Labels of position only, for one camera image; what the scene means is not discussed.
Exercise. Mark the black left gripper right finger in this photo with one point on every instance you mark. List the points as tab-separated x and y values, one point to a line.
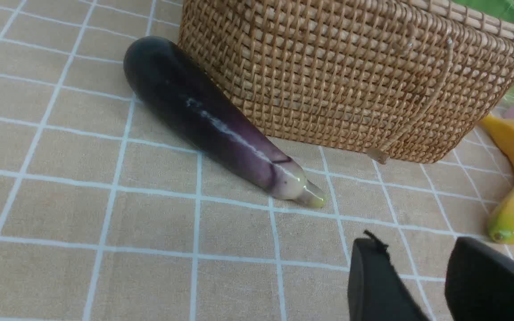
479	283

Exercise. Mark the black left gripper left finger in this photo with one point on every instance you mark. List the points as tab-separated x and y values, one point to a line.
375	290

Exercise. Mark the purple eggplant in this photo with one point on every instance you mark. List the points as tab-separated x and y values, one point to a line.
175	89

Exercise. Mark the woven wicker basket green lining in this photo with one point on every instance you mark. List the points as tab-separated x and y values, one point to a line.
400	79

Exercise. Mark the beige checked tablecloth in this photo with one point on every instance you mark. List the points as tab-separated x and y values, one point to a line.
106	215

